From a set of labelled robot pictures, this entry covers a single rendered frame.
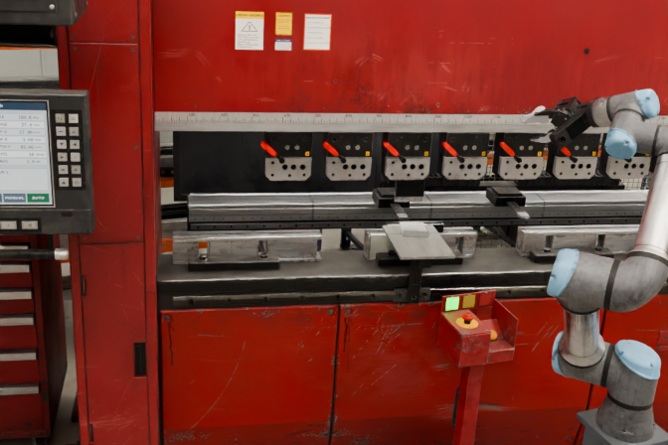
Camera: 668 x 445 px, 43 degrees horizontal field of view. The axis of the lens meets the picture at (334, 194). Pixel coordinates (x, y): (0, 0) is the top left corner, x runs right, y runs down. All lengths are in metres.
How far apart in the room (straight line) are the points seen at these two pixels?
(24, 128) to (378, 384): 1.56
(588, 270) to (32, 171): 1.32
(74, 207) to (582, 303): 1.23
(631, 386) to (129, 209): 1.48
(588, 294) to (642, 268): 0.13
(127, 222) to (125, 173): 0.16
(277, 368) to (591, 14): 1.57
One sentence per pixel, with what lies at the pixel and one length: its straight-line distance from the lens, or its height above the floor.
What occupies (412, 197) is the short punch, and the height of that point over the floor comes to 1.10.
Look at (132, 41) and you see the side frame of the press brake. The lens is 2.46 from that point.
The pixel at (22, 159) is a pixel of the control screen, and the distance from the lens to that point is 2.17.
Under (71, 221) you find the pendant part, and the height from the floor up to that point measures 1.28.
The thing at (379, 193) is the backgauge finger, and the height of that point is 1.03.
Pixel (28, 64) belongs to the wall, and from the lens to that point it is 6.67.
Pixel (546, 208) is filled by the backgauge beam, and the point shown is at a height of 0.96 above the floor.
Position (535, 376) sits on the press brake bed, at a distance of 3.26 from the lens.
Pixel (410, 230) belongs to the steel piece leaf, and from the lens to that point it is 2.86.
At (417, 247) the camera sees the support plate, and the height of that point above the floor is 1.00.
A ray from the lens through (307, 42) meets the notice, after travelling 2.69.
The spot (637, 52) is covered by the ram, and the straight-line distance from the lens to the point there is 3.06.
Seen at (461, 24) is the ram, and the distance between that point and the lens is 2.79.
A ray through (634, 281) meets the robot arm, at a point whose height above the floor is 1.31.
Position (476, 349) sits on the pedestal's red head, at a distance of 2.81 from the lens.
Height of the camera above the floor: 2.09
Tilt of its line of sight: 20 degrees down
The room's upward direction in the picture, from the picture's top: 3 degrees clockwise
